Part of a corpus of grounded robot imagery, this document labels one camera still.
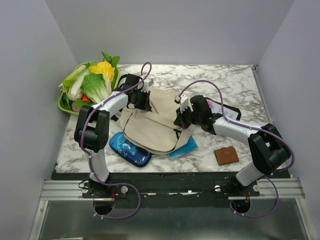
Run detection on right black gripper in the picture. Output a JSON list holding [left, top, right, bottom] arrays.
[[173, 104, 202, 130]]

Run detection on beige canvas student bag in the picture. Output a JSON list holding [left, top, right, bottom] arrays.
[[114, 88, 195, 155]]

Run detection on white flower cover book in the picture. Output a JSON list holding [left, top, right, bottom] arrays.
[[205, 97, 242, 121]]

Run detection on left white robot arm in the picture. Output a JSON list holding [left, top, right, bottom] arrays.
[[74, 73, 152, 198]]

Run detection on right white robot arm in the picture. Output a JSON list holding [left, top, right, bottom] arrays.
[[174, 94, 293, 196]]

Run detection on blue notebook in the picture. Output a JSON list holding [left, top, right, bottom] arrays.
[[169, 136, 198, 160]]

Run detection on blue pencil case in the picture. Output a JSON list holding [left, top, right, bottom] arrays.
[[109, 132, 152, 168]]

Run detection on brown leather wallet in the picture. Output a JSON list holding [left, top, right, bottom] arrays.
[[214, 146, 240, 166]]

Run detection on yellow toy cabbage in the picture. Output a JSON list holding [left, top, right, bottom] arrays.
[[90, 61, 115, 94]]

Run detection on green toy lettuce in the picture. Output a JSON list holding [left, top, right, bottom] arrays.
[[80, 73, 110, 104]]

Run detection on orange toy carrot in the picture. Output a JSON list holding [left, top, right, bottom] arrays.
[[81, 94, 92, 104]]

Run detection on white toy bok choy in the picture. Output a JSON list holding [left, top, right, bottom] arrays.
[[59, 62, 89, 101]]

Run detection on green vegetable basket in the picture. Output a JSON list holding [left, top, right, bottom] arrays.
[[57, 67, 120, 116]]

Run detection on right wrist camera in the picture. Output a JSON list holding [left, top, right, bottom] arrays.
[[174, 93, 189, 113]]

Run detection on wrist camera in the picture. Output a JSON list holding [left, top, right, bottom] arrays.
[[140, 79, 154, 93], [174, 93, 189, 113]]

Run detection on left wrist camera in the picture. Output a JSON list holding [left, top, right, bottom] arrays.
[[140, 79, 154, 93]]

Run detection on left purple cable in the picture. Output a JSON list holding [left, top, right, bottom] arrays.
[[81, 62, 153, 220]]

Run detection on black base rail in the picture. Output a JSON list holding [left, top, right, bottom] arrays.
[[49, 172, 260, 212]]

